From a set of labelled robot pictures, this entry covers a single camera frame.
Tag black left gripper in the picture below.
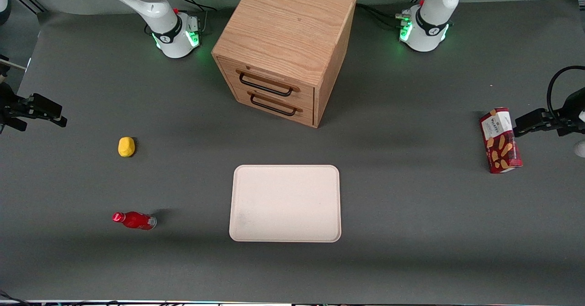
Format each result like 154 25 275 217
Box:
513 88 585 138

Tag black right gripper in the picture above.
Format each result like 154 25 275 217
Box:
0 82 68 134

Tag red coke bottle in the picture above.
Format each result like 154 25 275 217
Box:
112 211 157 231

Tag cream rectangular tray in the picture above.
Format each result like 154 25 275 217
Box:
229 164 342 243

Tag red cookie box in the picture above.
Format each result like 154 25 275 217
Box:
479 107 523 174

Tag yellow lemon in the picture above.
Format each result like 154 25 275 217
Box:
118 136 136 158

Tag dark grey table mat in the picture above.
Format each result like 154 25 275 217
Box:
0 0 585 303

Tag wooden two-drawer cabinet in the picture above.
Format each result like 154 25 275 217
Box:
211 0 357 129

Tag black looped gripper cable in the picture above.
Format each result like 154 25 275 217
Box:
547 66 585 120

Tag black right base cables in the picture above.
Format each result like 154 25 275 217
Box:
172 0 218 36

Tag black base cables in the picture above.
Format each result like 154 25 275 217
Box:
356 0 428 29
172 0 218 36

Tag black left base cables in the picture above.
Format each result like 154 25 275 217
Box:
356 0 428 29

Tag long black drawer handle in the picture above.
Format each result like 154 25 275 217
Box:
236 69 301 97

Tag short black drawer handle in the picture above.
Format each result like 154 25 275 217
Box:
247 91 303 116

